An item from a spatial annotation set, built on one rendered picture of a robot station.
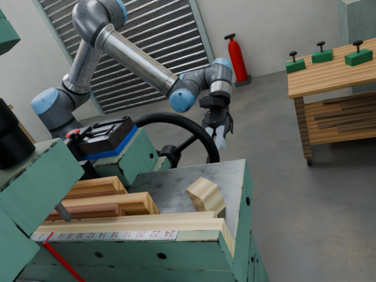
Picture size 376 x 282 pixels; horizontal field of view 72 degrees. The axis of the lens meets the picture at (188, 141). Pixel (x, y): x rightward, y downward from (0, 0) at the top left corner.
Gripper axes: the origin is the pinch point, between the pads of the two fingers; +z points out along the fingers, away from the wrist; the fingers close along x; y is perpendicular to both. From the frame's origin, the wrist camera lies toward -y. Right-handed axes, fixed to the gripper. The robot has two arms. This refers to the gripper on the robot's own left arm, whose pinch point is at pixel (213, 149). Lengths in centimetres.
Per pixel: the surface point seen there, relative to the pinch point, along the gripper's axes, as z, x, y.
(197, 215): 26.3, -11.7, -34.0
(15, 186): 26, 7, -46
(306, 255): 20, -20, 76
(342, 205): -6, -39, 89
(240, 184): 19.7, -15.0, -26.1
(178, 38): -224, 108, 130
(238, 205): 23.5, -15.3, -28.1
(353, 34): -137, -64, 104
